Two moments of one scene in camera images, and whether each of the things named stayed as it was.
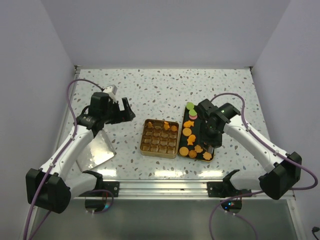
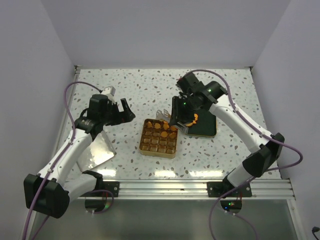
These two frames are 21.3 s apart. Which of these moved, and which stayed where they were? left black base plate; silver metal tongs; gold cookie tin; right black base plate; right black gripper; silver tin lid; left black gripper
Moved: right black gripper; silver metal tongs
Stayed: right black base plate; left black base plate; left black gripper; silver tin lid; gold cookie tin
